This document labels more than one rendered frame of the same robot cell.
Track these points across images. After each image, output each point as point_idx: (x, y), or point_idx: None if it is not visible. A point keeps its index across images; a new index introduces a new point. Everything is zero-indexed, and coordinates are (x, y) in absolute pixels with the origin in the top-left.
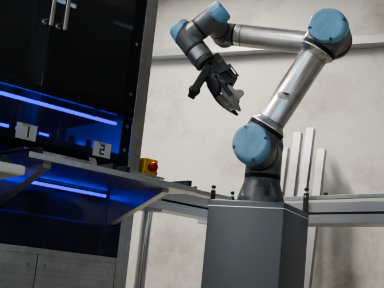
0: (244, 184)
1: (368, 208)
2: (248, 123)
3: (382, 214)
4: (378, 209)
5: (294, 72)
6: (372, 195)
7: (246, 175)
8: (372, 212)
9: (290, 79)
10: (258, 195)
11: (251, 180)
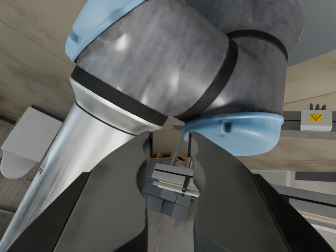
0: (257, 18)
1: (323, 208)
2: (97, 66)
3: (302, 197)
4: (308, 204)
5: (10, 225)
6: (321, 224)
7: (253, 33)
8: (316, 202)
9: (19, 206)
10: (213, 10)
11: (230, 26)
